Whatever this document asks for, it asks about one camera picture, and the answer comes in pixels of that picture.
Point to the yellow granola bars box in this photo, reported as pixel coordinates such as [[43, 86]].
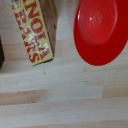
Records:
[[36, 30]]

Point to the red bowl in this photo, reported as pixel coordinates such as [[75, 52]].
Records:
[[100, 26]]

